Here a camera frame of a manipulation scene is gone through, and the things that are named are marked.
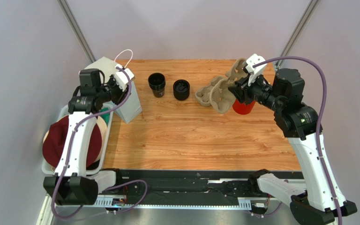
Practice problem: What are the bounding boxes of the white paper bag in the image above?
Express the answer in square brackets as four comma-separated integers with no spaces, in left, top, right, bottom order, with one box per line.
[86,49,142,124]

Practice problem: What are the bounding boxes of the pulp cup carrier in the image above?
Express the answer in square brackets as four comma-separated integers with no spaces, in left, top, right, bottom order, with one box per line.
[209,58,247,114]
[195,76,226,107]

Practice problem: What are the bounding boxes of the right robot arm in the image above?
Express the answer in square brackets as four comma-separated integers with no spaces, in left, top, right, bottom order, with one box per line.
[229,68,358,225]

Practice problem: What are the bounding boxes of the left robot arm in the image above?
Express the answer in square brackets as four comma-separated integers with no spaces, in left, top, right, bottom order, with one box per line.
[43,65,132,206]

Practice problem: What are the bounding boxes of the black lidded coffee cup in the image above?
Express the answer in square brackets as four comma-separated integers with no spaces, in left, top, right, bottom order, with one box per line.
[173,80,190,101]

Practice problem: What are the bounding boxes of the green item in bin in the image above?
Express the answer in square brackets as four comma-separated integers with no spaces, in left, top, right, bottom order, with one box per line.
[99,107,110,125]

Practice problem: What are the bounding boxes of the red cup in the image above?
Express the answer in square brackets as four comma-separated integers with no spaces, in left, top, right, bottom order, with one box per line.
[232,100,255,115]

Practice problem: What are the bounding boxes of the maroon cloth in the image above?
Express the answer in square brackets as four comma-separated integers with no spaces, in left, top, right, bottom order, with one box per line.
[42,114,103,169]

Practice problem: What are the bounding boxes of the white plastic bin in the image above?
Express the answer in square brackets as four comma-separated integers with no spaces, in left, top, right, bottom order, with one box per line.
[41,103,114,176]

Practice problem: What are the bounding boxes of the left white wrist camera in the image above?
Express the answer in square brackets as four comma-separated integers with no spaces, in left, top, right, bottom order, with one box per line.
[113,64,135,91]

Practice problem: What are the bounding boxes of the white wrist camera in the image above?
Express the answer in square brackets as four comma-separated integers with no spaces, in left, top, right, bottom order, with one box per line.
[242,53,267,86]
[113,64,135,91]

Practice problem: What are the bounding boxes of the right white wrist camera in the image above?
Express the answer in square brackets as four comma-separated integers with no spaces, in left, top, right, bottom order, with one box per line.
[242,53,267,86]

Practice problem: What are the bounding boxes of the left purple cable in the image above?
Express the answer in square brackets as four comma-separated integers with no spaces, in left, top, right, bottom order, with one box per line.
[51,66,133,221]

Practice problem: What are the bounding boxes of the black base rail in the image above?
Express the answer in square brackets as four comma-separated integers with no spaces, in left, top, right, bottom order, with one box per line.
[94,169,281,210]

